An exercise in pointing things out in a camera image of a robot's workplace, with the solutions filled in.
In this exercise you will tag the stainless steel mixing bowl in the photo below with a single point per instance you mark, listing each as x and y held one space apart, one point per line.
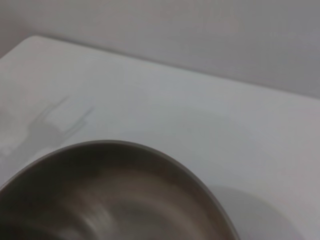
130 200

